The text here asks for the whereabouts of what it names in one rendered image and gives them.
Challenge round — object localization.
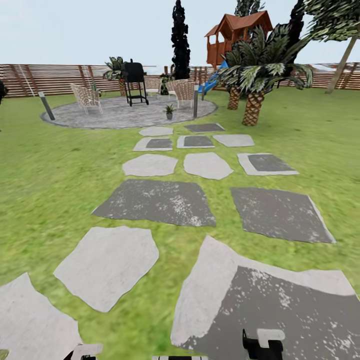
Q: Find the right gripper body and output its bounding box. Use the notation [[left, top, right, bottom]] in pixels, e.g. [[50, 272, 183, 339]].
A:
[[246, 338, 283, 360]]

